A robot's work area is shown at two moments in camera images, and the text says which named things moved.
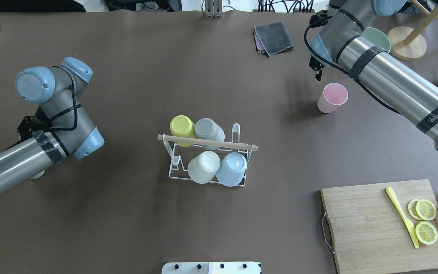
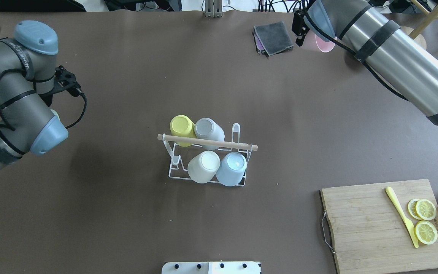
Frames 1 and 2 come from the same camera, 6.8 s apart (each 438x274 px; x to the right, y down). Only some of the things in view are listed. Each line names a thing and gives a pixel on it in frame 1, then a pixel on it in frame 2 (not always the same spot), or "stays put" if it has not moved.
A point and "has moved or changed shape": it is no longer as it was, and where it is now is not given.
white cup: [202, 168] stays put
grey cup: [206, 128] stays put
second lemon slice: [426, 232] stays put
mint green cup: [38, 175] has moved or changed shape
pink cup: [334, 95] has moved or changed shape
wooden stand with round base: [408, 44] stays put
